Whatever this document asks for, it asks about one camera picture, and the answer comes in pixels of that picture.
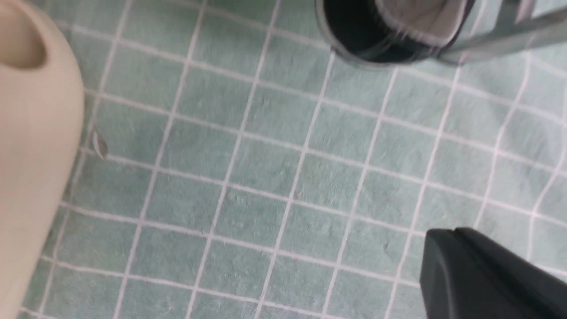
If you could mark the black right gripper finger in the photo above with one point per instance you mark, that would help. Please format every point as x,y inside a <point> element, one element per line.
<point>466,275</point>

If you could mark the metal shoe rack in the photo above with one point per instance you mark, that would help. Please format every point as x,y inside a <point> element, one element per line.
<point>516,30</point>

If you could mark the green checked floor cloth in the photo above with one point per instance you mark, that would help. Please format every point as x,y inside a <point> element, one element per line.
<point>232,167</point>

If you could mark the right cream foam slipper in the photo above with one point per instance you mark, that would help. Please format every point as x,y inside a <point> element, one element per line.
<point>41,121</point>

